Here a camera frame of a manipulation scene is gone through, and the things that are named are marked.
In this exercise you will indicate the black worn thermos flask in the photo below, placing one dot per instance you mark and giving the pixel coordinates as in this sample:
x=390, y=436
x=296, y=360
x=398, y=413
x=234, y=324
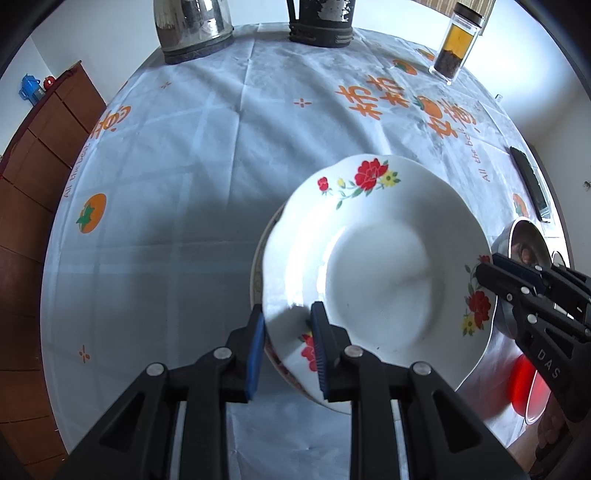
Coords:
x=321, y=23

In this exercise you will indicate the small red object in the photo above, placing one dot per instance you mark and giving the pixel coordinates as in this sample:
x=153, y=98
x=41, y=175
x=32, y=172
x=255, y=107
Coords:
x=48, y=82

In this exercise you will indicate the black smartphone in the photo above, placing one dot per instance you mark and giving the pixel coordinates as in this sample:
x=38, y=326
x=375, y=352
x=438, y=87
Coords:
x=531, y=182

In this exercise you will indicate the brown wooden cabinet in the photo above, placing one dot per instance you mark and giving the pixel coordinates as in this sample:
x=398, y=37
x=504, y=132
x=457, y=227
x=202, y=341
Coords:
x=32, y=184

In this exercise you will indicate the glass tea bottle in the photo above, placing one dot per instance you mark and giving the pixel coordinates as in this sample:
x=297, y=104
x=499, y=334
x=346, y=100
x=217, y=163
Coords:
x=455, y=44

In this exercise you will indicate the stainless steel bowl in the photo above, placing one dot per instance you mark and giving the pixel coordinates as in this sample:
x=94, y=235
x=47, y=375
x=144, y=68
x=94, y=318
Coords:
x=524, y=242

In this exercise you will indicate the blue toy bottle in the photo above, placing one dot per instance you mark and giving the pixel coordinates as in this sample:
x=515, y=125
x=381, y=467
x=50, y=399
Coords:
x=29, y=87

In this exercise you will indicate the white plate with pink flowers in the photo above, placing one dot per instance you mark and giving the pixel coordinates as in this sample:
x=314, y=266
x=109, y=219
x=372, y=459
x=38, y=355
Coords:
x=288, y=374

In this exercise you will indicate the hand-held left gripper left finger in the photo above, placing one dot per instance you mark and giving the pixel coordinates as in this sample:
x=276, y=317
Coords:
x=256, y=357

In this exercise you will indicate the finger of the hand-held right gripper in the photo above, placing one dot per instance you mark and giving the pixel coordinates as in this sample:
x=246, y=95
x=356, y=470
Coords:
x=519, y=273
x=503, y=288

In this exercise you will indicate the stainless steel electric kettle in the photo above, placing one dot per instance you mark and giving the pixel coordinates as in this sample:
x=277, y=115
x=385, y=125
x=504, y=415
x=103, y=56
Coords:
x=194, y=27

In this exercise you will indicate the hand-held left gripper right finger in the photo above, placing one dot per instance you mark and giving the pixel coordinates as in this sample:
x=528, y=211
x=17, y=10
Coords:
x=318, y=344

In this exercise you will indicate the light blue printed tablecloth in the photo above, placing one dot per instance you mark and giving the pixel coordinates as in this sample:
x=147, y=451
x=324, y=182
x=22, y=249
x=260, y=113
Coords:
x=184, y=194

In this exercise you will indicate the person's right hand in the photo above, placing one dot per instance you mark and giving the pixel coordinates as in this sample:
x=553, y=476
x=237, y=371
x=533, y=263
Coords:
x=551, y=429

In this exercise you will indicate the pink plastic bowl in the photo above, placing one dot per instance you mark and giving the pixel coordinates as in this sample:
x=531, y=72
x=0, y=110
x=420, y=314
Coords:
x=526, y=385

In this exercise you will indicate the white plate with red flowers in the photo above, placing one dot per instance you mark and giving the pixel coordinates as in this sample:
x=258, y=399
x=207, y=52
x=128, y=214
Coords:
x=388, y=277

